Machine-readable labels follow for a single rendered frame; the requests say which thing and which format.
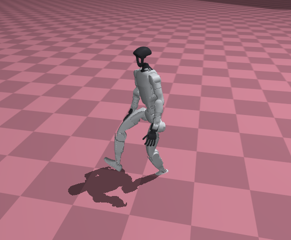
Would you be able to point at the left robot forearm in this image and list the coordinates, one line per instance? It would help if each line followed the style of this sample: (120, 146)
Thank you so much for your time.
(157, 114)

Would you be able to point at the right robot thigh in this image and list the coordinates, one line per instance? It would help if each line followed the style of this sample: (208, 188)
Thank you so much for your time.
(132, 120)

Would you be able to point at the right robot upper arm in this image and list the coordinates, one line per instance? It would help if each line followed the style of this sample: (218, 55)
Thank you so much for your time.
(136, 90)

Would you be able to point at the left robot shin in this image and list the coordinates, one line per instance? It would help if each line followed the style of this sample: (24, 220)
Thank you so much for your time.
(157, 162)

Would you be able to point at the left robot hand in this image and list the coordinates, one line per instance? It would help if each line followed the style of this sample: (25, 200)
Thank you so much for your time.
(151, 136)

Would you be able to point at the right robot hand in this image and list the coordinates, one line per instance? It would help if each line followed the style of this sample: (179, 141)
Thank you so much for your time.
(130, 111)

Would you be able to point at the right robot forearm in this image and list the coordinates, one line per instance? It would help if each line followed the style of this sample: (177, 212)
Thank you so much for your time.
(135, 102)

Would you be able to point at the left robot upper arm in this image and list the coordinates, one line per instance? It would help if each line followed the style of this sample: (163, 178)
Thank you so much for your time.
(155, 81)

